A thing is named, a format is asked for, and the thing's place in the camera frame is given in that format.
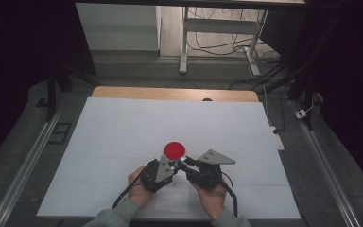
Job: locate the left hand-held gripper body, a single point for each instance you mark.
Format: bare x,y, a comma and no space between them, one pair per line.
159,173

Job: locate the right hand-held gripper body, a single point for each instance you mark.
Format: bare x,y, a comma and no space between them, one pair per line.
208,173

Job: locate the red round dish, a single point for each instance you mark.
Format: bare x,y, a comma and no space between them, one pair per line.
174,149

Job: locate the person's right hand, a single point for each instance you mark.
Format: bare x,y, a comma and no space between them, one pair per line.
212,200

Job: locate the person's left hand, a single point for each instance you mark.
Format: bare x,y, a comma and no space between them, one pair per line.
138,194

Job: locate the white paper sheet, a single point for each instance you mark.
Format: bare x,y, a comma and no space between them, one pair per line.
176,201

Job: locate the black table grommet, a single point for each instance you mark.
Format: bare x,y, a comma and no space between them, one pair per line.
207,100

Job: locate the white power strip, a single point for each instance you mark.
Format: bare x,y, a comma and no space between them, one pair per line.
279,142

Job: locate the small white adapter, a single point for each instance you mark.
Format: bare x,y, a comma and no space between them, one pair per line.
301,114

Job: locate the black metal stand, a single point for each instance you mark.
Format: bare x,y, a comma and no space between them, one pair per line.
308,94
51,97

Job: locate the small black floor plate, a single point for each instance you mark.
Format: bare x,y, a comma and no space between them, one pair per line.
41,102

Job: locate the white cabinet panel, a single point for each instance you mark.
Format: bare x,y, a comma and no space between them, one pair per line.
116,28

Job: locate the dark curtain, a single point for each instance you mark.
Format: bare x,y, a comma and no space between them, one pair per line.
353,78
12,63

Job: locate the black floor frame plate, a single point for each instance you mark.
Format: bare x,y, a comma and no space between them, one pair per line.
53,139

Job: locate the aluminium floor rail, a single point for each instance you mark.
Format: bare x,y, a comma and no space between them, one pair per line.
25,167
324,170

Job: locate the white metal desk frame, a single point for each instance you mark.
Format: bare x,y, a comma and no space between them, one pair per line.
220,26

